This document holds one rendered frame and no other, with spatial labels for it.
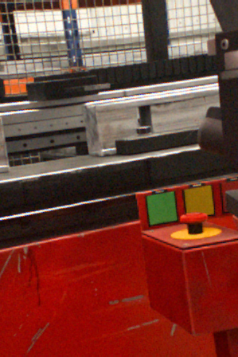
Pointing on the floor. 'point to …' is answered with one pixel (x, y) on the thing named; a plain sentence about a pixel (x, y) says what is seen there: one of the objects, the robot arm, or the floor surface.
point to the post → (154, 30)
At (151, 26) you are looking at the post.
